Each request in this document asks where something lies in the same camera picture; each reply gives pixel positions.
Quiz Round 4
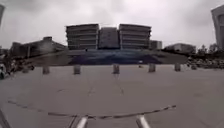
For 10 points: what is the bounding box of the row of stone bollards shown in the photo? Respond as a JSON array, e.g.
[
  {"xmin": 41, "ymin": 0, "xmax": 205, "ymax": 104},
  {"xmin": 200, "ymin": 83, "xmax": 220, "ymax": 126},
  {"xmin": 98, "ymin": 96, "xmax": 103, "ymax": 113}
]
[{"xmin": 21, "ymin": 62, "xmax": 198, "ymax": 75}]

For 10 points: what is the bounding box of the wide stone stairway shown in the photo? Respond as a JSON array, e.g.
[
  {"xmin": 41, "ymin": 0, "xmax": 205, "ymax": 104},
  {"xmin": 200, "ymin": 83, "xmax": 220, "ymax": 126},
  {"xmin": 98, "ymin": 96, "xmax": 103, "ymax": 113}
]
[{"xmin": 29, "ymin": 49, "xmax": 189, "ymax": 67}]

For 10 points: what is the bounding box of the grey paved plaza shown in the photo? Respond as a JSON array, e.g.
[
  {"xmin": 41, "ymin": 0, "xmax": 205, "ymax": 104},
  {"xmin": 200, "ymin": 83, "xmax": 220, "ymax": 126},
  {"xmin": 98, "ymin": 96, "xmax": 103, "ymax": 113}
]
[{"xmin": 0, "ymin": 64, "xmax": 224, "ymax": 128}]

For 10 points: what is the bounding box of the wide terraced grey building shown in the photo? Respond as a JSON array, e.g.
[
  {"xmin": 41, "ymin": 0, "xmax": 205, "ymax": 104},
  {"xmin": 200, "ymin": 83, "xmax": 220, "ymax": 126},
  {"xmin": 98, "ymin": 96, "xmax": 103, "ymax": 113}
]
[{"xmin": 65, "ymin": 23, "xmax": 153, "ymax": 51}]

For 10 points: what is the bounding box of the robot's own part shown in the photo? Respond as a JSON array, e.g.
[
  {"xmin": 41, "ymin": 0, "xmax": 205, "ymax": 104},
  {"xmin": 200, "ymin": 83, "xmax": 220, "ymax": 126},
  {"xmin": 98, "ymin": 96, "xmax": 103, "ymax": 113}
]
[
  {"xmin": 135, "ymin": 114, "xmax": 151, "ymax": 128},
  {"xmin": 75, "ymin": 116, "xmax": 89, "ymax": 128}
]

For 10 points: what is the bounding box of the low grey building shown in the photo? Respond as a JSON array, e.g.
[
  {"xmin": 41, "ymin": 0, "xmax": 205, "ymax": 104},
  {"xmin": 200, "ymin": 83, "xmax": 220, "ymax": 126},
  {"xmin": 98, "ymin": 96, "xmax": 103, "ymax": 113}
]
[{"xmin": 9, "ymin": 36, "xmax": 68, "ymax": 58}]

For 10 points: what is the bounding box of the row of parked scooters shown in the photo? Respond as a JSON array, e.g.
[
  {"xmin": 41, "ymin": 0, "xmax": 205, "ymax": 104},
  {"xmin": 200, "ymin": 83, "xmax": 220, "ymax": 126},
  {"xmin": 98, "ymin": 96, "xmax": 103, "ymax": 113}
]
[{"xmin": 185, "ymin": 56, "xmax": 224, "ymax": 70}]

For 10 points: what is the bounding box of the row of parked bicycles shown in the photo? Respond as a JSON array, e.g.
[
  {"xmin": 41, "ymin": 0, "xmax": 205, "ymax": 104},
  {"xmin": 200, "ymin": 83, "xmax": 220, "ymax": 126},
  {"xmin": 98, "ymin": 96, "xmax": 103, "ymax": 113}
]
[{"xmin": 0, "ymin": 54, "xmax": 36, "ymax": 80}]

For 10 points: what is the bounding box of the tall grey building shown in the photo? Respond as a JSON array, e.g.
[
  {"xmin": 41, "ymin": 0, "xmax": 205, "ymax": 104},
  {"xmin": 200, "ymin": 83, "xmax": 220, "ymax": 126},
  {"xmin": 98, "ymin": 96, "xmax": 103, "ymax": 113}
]
[{"xmin": 210, "ymin": 3, "xmax": 224, "ymax": 52}]

